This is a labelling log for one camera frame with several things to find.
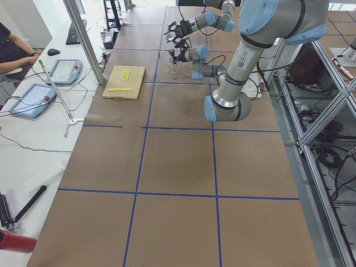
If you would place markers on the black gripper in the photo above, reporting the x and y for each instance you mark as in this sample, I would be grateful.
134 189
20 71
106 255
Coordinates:
183 27
182 54

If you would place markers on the steel double jigger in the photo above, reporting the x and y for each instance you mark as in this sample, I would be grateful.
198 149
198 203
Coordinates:
172 54

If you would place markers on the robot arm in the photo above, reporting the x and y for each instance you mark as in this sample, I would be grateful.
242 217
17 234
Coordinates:
222 22
260 24

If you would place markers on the bamboo cutting board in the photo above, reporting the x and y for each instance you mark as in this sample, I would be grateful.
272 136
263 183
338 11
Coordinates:
135 81

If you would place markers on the yellow plastic knife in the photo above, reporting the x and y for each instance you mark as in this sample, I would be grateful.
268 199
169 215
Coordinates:
120 89

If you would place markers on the black keyboard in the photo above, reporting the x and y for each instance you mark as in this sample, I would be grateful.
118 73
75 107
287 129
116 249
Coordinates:
72 36

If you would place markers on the teach pendant far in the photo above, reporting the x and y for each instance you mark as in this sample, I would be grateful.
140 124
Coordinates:
66 71

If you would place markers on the teach pendant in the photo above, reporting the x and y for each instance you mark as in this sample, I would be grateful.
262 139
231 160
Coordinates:
66 71
34 101

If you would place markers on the metal reacher grabber stick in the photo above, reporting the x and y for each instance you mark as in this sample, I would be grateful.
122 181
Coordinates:
72 120

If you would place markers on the black computer mouse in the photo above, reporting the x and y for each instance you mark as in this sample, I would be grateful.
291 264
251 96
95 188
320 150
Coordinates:
53 51

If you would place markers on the teach pendant near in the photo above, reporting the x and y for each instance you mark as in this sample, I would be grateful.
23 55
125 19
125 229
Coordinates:
34 101

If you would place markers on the person in black shirt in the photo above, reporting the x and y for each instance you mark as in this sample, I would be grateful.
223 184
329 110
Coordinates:
15 52

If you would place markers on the black rod tool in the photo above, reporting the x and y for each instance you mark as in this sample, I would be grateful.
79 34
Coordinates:
31 202

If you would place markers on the red cylinder bottle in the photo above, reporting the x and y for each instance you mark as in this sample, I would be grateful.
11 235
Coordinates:
17 243

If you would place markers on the aluminium frame post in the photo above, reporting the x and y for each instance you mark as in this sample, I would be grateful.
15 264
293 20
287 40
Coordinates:
76 19

